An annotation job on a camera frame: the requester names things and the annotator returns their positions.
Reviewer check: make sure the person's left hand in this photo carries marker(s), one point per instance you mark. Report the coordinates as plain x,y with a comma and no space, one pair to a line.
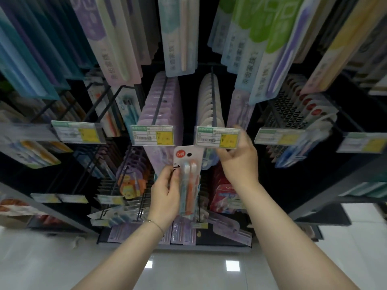
161,199

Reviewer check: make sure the person's right hand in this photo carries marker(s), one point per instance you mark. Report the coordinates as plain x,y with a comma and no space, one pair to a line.
240,164

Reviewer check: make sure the person's left thumb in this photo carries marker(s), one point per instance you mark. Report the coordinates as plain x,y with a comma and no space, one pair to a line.
176,187

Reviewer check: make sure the person's right thumb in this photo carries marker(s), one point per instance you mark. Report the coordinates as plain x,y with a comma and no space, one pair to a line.
242,134

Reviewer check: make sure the blue orange toothbrush packet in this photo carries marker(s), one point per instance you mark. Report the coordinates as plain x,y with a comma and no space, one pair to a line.
190,181

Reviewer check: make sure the green yellow shelf price tag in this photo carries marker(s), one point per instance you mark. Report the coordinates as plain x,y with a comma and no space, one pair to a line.
79,132
151,135
279,136
362,143
213,136

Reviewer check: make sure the person's left forearm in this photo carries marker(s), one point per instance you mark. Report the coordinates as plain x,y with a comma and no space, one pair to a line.
127,259

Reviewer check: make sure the person's right forearm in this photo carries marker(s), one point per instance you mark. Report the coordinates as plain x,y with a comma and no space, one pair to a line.
284,238

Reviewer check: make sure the row of pale purple packs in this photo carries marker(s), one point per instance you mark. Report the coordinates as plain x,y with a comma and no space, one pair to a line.
240,108

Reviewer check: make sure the row of orange children's packs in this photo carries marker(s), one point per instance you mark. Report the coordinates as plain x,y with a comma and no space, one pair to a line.
131,181

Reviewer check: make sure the row of white round packs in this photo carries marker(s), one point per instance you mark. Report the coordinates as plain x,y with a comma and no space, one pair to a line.
210,99

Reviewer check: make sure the row of red floss packs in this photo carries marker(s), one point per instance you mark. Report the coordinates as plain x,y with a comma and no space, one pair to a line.
225,193

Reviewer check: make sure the row of lilac flat packs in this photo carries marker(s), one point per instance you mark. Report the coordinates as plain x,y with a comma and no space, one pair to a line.
211,231

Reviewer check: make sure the row of red dot packs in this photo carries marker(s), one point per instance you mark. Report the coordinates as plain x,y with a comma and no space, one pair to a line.
302,108

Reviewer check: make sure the white small price tag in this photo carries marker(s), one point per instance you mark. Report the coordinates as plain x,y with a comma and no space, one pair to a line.
110,199
72,198
45,198

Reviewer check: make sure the black display rack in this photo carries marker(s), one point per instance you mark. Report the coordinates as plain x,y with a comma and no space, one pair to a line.
302,184

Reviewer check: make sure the row of lilac case packs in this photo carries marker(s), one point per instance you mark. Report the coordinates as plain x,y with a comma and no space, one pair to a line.
161,102

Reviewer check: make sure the row of green label packs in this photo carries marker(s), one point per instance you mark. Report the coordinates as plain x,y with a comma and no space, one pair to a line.
257,42

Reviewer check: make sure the row of blue brush packs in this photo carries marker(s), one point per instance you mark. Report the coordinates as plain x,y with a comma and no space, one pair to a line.
121,108

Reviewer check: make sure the row of white teal packs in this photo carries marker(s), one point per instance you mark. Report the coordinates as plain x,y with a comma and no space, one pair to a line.
178,33

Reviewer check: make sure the row of teal boxes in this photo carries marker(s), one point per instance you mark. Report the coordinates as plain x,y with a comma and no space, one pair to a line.
365,189

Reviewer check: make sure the row of yellow toothbrush packs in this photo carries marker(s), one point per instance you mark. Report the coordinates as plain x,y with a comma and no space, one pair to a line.
341,39

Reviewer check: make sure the row of orange blue packs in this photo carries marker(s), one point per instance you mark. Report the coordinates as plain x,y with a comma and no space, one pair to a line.
30,150

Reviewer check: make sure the row of purple toothbrush packs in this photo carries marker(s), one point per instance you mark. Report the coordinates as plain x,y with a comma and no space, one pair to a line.
115,39

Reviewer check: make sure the pile of red white packets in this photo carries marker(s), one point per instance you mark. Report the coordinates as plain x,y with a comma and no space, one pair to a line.
18,208

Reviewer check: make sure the row of teal toothbrush packs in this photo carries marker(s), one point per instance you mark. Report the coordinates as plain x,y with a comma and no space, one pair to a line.
33,48

